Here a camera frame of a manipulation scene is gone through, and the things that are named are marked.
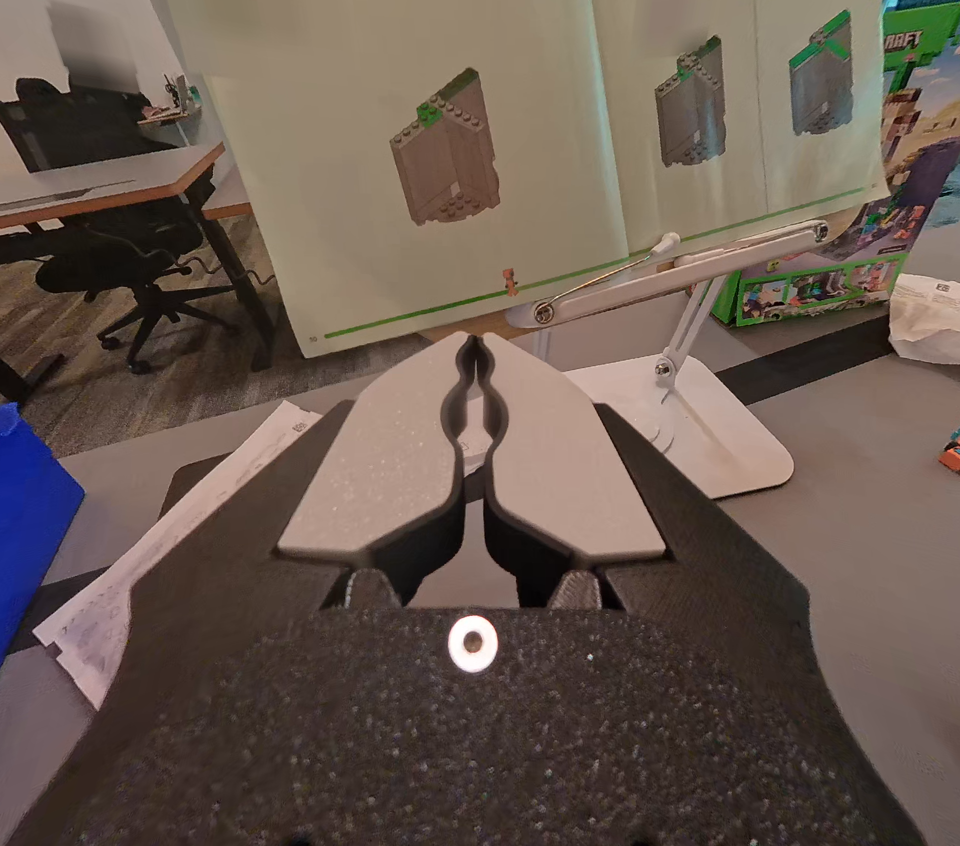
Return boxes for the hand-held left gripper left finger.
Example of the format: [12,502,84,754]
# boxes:
[276,330,481,568]

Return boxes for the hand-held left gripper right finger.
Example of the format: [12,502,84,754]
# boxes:
[474,332,669,569]

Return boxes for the white book stand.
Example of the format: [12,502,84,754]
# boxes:
[420,219,832,500]

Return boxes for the instruction booklet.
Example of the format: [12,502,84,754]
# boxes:
[187,0,890,359]

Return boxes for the grey desk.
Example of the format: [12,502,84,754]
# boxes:
[0,317,960,846]

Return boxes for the background wooden desk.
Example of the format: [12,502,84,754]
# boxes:
[0,141,275,404]

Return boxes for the white paper bag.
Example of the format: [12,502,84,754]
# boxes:
[33,399,324,708]
[888,272,960,367]

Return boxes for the green toy set box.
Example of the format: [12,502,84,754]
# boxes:
[708,2,960,329]

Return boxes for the black office chair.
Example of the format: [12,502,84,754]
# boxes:
[36,216,241,374]

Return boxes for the blue plastic bin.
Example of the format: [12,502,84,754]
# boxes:
[0,402,85,667]

